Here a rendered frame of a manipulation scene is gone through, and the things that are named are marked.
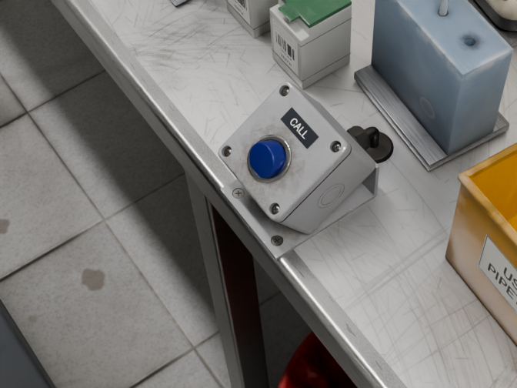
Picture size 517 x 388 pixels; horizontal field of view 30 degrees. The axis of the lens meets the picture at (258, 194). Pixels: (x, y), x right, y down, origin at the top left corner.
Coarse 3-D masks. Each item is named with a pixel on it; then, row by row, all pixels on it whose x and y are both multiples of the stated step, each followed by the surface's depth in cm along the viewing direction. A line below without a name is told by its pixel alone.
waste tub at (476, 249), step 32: (512, 160) 58; (480, 192) 56; (512, 192) 62; (480, 224) 58; (512, 224) 65; (448, 256) 64; (480, 256) 60; (512, 256) 56; (480, 288) 62; (512, 288) 58; (512, 320) 60
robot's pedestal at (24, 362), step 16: (0, 304) 81; (0, 320) 72; (0, 336) 73; (16, 336) 75; (0, 352) 75; (16, 352) 76; (32, 352) 105; (0, 368) 77; (16, 368) 78; (32, 368) 80; (0, 384) 79; (16, 384) 80; (32, 384) 82; (48, 384) 84
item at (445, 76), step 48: (384, 0) 66; (432, 0) 64; (384, 48) 70; (432, 48) 63; (480, 48) 62; (384, 96) 72; (432, 96) 66; (480, 96) 64; (432, 144) 69; (480, 144) 70
